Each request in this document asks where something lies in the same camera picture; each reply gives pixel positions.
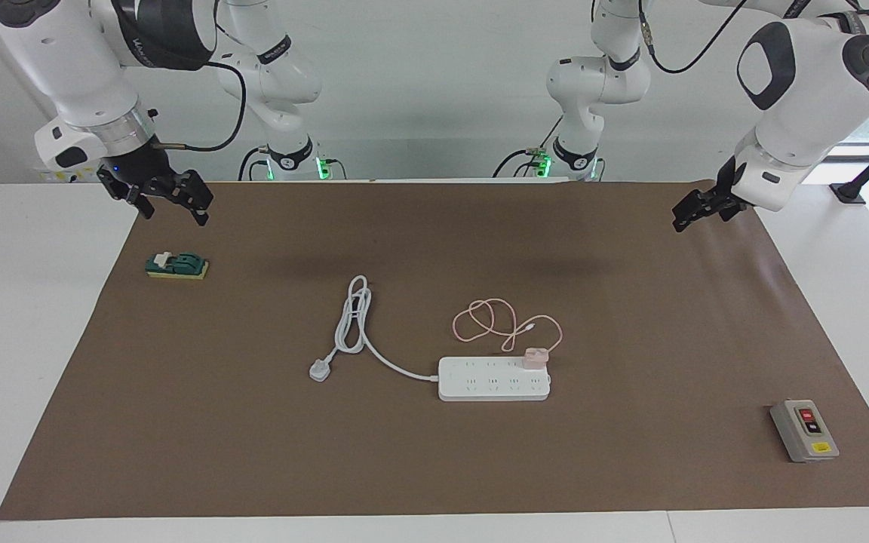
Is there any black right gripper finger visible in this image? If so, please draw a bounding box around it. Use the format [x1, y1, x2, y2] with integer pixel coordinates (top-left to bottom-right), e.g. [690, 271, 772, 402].
[97, 167, 156, 220]
[170, 170, 214, 227]

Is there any pink charging cable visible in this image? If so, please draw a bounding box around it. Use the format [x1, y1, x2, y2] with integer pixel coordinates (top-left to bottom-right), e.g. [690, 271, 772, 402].
[452, 298, 563, 354]

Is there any white power strip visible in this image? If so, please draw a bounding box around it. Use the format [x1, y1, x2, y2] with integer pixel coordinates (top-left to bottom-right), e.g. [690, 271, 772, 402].
[438, 356, 552, 402]

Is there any brown paper mat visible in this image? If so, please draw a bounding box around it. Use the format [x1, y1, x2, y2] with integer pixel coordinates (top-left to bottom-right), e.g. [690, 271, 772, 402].
[0, 179, 869, 521]

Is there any black base power cable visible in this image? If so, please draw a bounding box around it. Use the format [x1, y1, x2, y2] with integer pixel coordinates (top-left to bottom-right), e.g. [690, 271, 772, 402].
[492, 113, 563, 179]
[238, 147, 273, 182]

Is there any white wall socket box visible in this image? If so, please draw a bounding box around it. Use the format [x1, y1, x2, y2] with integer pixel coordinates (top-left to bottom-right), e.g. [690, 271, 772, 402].
[33, 167, 100, 183]

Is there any green knife switch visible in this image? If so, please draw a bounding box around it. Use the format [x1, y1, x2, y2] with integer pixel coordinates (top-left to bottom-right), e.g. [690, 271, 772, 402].
[145, 251, 210, 281]

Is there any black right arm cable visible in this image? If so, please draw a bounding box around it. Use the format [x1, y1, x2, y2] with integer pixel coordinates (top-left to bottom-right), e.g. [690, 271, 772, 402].
[157, 60, 248, 153]

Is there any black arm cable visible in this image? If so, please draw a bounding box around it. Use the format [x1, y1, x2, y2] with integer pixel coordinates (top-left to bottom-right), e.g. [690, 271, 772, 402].
[634, 0, 858, 76]
[157, 60, 248, 153]

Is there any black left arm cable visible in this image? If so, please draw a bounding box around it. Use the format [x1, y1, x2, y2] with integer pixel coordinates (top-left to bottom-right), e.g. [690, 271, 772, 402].
[634, 0, 858, 76]

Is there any white power strip cord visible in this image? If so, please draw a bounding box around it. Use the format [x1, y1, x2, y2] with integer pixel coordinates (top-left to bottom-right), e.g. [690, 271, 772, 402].
[308, 275, 441, 383]

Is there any grey on-off switch box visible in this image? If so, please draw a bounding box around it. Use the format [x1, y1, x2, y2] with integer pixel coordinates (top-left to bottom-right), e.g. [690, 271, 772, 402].
[769, 399, 840, 463]

